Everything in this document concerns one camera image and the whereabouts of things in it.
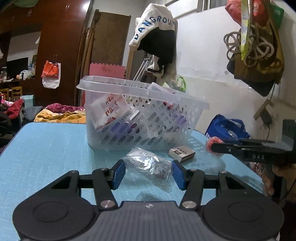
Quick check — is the clear plastic bag with items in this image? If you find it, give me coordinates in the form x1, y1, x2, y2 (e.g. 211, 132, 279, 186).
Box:
122, 148, 174, 193

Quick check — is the blue shopping bag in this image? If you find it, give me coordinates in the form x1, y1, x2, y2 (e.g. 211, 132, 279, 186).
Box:
205, 114, 250, 140

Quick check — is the white red tissue pack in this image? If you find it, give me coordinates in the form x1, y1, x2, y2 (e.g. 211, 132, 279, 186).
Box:
87, 93, 129, 130

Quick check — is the dark clothes pile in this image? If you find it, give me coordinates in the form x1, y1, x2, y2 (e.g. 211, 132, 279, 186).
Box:
1, 101, 25, 152

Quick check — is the small Kent cigarette box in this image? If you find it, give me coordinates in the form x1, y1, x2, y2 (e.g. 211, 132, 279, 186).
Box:
168, 146, 196, 162

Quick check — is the person's right hand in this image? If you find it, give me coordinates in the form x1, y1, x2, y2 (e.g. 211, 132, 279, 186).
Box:
262, 164, 295, 202

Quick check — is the yellow blanket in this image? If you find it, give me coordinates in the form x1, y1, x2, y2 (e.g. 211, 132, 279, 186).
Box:
34, 109, 86, 124

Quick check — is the red ball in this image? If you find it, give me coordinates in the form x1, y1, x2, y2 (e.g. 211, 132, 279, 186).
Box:
205, 136, 224, 155

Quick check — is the coiled beige rope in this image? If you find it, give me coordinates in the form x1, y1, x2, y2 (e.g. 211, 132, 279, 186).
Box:
223, 22, 276, 68

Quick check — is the orange white hanging bag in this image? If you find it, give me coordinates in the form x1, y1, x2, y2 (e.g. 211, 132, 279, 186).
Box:
41, 60, 61, 89

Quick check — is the dark red wooden wardrobe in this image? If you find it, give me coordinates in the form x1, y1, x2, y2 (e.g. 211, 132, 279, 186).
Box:
1, 1, 93, 106

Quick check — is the teal box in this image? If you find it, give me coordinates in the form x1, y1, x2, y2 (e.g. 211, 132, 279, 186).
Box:
21, 95, 35, 109

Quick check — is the black television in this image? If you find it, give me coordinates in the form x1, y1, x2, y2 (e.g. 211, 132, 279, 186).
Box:
6, 57, 29, 79

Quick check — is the green white shopping bag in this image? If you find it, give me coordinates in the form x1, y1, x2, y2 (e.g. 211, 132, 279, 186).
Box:
171, 76, 187, 92

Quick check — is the white plastic laundry basket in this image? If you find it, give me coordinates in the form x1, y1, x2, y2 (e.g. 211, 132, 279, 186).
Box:
77, 76, 209, 151

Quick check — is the brown hanging bag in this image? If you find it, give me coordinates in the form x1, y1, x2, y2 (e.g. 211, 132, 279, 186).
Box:
223, 1, 285, 97

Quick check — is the brown wooden door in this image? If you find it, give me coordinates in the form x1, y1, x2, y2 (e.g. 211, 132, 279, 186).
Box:
91, 9, 131, 65

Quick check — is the pink foam mat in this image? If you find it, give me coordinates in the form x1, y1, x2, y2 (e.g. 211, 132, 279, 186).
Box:
89, 63, 125, 79

